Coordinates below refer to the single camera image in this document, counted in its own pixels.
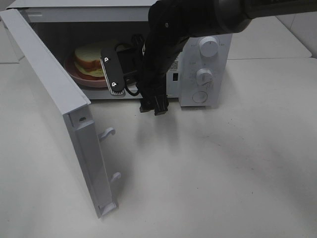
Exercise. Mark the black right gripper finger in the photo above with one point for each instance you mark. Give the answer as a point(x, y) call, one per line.
point(161, 104)
point(146, 104)

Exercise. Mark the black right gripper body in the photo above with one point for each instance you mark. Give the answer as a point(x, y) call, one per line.
point(152, 76)

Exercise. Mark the upper white microwave knob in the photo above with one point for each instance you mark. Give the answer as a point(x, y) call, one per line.
point(209, 46)

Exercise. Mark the white microwave oven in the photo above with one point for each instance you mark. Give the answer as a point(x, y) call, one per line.
point(64, 25)

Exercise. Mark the white microwave knob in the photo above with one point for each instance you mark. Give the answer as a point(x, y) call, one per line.
point(204, 76)
point(209, 46)

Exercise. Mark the warning label sticker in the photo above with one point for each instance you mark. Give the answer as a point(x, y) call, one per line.
point(176, 64)

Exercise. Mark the pink round plate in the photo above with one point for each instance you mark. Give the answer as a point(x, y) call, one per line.
point(79, 77)

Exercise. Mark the lower white microwave knob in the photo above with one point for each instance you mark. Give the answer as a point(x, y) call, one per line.
point(204, 76)

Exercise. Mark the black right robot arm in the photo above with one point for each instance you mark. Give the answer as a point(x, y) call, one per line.
point(173, 22)

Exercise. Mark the round white door button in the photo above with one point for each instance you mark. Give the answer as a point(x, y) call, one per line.
point(200, 97)

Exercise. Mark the sandwich with lettuce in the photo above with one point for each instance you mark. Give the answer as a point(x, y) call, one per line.
point(87, 58)

